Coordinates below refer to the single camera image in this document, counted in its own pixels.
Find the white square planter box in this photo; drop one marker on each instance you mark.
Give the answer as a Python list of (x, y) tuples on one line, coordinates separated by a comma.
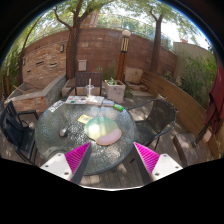
[(116, 91)]

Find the black mesh chair right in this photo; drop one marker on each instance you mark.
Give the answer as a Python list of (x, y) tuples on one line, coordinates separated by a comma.
[(160, 120)]

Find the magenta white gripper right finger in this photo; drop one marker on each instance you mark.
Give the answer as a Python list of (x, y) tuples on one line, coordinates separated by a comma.
[(154, 166)]

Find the green pink round mouse pad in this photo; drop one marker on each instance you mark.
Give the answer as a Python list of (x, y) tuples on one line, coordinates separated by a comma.
[(102, 130)]

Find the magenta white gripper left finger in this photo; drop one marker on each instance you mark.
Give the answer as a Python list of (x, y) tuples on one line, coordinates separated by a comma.
[(70, 166)]

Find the black metal chair left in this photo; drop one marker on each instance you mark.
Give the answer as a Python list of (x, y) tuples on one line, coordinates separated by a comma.
[(20, 135)]

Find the printed paper sheet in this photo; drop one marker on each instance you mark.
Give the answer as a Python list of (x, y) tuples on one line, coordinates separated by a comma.
[(56, 105)]

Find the red folded umbrella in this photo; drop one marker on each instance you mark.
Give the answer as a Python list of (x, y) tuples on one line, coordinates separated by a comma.
[(215, 111)]

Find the wooden bench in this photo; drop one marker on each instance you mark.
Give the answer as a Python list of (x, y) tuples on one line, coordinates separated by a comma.
[(191, 115)]

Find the white open book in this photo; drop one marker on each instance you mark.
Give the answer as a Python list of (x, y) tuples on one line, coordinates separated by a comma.
[(94, 100)]

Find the round glass patio table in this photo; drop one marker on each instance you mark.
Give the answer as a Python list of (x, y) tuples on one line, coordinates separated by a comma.
[(102, 158)]

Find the clear plastic cup with straw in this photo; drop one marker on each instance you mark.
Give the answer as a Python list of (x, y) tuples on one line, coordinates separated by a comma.
[(89, 87)]

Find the tree trunk left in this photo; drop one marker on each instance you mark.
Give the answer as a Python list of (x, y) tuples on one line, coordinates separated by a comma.
[(80, 10)]

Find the tree trunk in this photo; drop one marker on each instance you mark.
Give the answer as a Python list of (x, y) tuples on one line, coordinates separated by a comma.
[(80, 10), (157, 42)]

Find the dark wooden chair far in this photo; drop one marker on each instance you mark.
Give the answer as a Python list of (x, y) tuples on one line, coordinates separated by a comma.
[(82, 79)]

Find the tree trunk right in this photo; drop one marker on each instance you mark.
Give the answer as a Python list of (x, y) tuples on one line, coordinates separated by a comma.
[(157, 42)]

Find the green small box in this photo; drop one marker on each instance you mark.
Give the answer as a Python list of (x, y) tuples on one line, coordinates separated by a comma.
[(118, 107)]

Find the grey computer mouse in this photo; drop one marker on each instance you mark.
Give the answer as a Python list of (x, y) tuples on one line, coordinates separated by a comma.
[(63, 132)]

